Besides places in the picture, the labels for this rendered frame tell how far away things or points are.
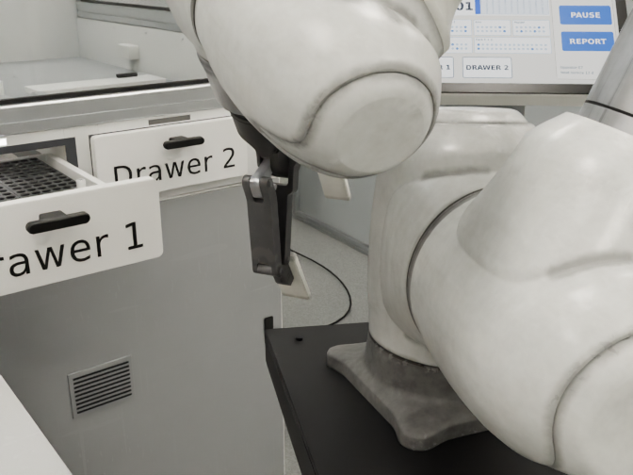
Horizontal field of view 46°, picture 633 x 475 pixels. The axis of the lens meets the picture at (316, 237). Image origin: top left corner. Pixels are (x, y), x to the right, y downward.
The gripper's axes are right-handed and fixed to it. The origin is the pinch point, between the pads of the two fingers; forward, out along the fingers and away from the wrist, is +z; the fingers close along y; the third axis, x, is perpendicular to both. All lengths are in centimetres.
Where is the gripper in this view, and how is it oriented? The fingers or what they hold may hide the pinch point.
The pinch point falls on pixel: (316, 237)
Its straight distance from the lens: 79.6
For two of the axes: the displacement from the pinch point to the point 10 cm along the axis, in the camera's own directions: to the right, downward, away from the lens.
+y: 3.3, -7.6, 5.6
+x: -9.2, -1.3, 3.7
